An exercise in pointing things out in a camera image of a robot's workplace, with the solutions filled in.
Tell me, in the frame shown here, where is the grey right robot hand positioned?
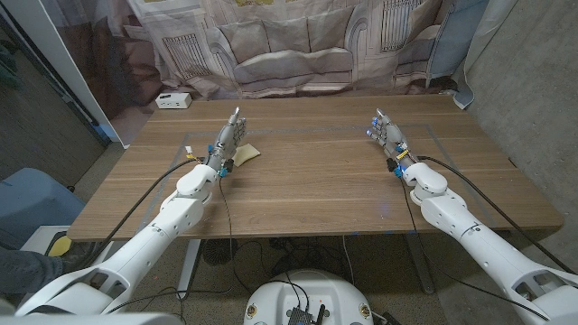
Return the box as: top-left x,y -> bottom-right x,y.
365,107 -> 419,175

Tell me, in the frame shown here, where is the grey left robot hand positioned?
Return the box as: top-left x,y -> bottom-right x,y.
203,106 -> 248,175

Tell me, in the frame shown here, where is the white power strip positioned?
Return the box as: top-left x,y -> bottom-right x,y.
154,92 -> 193,110

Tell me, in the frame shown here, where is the round black fan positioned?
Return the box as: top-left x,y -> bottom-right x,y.
201,237 -> 239,266

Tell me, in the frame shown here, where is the printed sofa backdrop cloth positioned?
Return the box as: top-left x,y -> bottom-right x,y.
42,0 -> 520,110

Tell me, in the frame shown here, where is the white table leg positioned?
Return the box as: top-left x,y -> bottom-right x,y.
176,238 -> 202,300

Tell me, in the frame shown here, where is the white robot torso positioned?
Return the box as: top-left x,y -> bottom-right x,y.
243,269 -> 375,325

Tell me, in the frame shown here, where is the black device on torso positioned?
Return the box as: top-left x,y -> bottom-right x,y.
286,304 -> 327,325

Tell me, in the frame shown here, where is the yellow and black floor item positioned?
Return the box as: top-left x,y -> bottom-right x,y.
47,234 -> 73,257

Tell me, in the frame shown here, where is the blue chair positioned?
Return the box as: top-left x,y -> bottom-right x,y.
0,167 -> 87,250

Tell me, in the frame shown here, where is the person in blue jeans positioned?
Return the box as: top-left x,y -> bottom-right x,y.
0,243 -> 98,298

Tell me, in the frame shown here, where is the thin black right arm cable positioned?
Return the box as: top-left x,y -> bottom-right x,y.
398,174 -> 551,322

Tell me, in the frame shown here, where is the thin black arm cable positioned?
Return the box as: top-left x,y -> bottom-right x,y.
218,175 -> 254,297
398,174 -> 551,322

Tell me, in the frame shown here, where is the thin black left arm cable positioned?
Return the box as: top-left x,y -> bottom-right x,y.
218,175 -> 254,297

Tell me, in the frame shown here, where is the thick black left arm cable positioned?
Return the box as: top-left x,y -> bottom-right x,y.
79,156 -> 202,272

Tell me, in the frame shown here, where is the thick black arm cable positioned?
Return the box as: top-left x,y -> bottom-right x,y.
79,156 -> 202,272
417,155 -> 578,275

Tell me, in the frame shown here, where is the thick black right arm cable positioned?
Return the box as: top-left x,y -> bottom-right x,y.
417,155 -> 578,275

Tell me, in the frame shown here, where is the black floor cable bundle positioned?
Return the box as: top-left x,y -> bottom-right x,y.
234,237 -> 356,283

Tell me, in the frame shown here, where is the white door frame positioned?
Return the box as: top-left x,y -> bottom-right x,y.
0,0 -> 131,149

